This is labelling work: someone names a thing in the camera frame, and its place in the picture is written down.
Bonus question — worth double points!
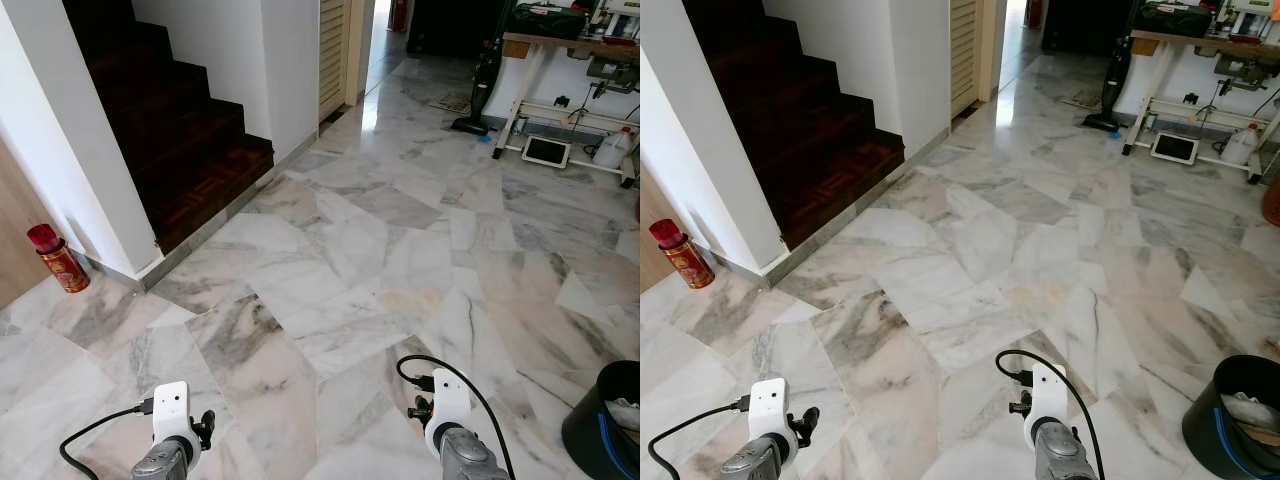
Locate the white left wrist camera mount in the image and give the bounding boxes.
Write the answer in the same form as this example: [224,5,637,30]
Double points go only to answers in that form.
[747,377,797,448]
[151,380,197,453]

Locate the black round bin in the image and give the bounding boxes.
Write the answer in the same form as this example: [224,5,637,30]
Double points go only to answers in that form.
[561,359,641,480]
[1181,354,1280,480]

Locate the white tablet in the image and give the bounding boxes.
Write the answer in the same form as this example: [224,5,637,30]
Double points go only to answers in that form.
[1149,132,1200,167]
[521,134,574,170]

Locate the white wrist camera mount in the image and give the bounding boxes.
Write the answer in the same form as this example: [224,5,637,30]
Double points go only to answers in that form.
[424,367,474,457]
[151,380,197,453]
[747,377,797,448]
[1019,361,1070,443]

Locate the white-legged work table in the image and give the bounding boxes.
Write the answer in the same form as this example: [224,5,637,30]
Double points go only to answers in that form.
[1121,26,1280,187]
[491,28,641,189]

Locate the white plastic jug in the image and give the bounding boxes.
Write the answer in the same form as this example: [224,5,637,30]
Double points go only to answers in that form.
[1219,123,1264,169]
[591,126,637,170]

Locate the black bag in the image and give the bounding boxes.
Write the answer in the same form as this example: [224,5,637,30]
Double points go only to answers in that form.
[1139,0,1217,40]
[509,0,592,42]

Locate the dark wooden staircase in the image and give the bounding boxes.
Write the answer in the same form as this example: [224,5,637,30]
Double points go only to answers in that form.
[62,0,276,256]
[684,0,907,252]

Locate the red tin can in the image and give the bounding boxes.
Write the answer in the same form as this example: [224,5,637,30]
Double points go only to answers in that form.
[648,218,717,291]
[27,223,92,295]

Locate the black upright vacuum cleaner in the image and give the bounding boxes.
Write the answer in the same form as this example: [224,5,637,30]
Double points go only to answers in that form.
[451,0,517,137]
[1082,0,1152,134]

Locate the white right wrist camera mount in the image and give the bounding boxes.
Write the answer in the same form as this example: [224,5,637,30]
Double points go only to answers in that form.
[1019,361,1070,443]
[424,367,474,457]

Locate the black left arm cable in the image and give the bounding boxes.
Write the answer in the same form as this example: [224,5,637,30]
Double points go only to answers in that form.
[59,397,157,473]
[647,394,754,480]

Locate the cream louvered door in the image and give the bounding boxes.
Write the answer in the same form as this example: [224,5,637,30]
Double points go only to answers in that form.
[948,0,984,120]
[318,0,352,124]

